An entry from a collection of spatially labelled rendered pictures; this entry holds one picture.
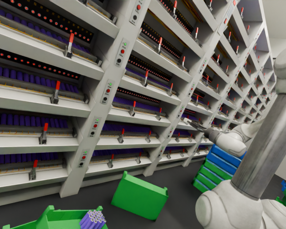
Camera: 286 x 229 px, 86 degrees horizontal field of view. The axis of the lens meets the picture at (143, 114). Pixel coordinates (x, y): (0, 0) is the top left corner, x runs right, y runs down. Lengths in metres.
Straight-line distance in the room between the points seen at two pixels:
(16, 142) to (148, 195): 0.72
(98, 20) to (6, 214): 0.92
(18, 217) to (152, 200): 0.66
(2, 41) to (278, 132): 0.91
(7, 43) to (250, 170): 0.90
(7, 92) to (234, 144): 1.12
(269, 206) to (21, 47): 1.06
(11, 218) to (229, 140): 1.17
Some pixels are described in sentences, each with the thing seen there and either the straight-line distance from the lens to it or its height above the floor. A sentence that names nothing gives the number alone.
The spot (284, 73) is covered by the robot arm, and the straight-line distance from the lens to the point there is 0.68.
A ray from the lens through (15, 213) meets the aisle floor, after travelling 1.01.
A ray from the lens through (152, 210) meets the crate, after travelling 1.11.
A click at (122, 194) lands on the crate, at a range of 1.05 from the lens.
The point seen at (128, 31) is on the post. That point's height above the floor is 0.94.
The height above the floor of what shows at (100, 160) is 0.18.
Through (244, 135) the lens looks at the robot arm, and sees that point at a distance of 1.17.
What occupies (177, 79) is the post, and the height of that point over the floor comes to 0.87.
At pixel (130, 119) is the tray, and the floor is 0.52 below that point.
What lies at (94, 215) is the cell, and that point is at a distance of 0.92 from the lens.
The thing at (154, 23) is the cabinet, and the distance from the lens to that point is 1.14.
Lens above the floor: 0.78
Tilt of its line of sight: 12 degrees down
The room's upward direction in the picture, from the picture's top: 23 degrees clockwise
